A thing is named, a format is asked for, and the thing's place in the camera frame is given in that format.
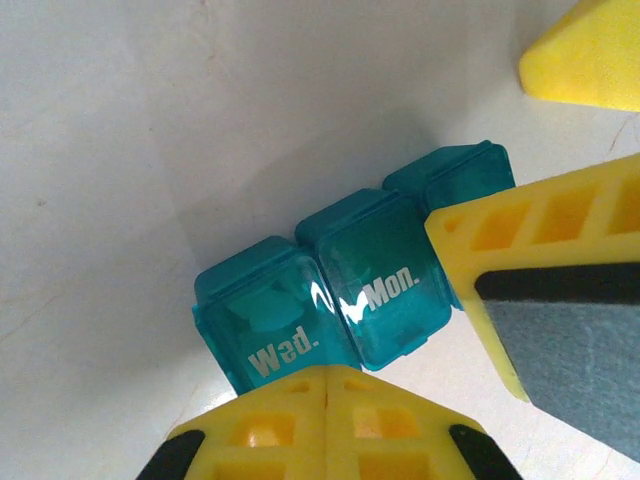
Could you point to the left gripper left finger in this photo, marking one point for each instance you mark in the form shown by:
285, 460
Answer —
260, 435

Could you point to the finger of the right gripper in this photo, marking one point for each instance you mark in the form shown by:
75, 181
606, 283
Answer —
590, 55
560, 300

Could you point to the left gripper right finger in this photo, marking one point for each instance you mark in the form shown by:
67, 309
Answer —
390, 440

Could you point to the teal weekly pill organizer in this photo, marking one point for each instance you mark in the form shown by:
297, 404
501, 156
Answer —
380, 260

